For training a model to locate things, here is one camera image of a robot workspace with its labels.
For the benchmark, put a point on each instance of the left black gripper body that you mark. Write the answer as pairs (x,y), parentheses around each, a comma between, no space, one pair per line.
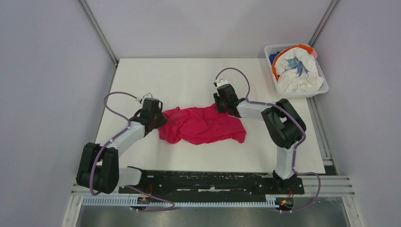
(159,118)

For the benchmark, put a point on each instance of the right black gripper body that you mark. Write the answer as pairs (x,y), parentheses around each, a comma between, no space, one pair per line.
(222,104)

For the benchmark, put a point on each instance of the pink t shirt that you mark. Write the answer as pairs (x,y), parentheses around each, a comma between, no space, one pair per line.
(200,125)

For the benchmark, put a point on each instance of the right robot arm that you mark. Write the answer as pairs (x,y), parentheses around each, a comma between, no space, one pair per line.
(284,125)

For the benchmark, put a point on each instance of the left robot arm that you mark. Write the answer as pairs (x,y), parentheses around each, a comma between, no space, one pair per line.
(99,169)

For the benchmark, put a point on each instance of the blue garment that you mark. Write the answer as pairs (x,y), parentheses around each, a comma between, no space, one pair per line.
(272,56)

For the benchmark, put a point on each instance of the white t shirt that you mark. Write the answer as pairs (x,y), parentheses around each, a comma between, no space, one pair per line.
(295,70)

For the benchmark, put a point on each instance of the white plastic basket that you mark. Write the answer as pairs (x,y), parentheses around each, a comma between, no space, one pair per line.
(279,47)

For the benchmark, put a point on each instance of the orange t shirt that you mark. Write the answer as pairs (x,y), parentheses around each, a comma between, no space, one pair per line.
(300,57)

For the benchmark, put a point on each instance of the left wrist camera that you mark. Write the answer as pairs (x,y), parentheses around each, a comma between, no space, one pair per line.
(141,99)

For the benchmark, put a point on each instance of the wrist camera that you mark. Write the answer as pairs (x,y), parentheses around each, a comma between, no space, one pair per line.
(141,99)
(220,82)

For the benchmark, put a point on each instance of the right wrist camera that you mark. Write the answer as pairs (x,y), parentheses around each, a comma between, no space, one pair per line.
(220,82)

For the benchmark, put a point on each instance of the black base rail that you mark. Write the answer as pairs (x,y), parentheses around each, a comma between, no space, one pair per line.
(195,186)

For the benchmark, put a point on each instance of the left aluminium corner post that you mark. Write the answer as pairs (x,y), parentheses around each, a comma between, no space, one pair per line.
(99,32)

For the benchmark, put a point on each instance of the aluminium corner post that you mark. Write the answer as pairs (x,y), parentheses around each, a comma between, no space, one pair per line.
(325,18)
(99,32)

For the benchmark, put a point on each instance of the white cable duct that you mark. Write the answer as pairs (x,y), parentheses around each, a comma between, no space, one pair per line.
(134,201)

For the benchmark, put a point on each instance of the right aluminium corner post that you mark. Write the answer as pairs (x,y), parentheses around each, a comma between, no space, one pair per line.
(325,18)

